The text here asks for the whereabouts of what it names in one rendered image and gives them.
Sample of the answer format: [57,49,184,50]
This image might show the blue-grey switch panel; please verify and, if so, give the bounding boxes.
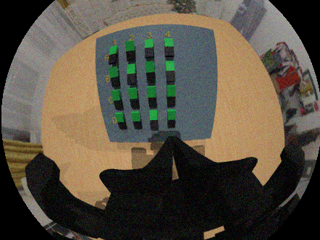
[96,24,218,143]

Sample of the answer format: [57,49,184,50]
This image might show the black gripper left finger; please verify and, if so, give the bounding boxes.
[99,137,174,211]

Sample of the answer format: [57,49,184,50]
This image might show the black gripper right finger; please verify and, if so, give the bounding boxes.
[172,137,258,214]

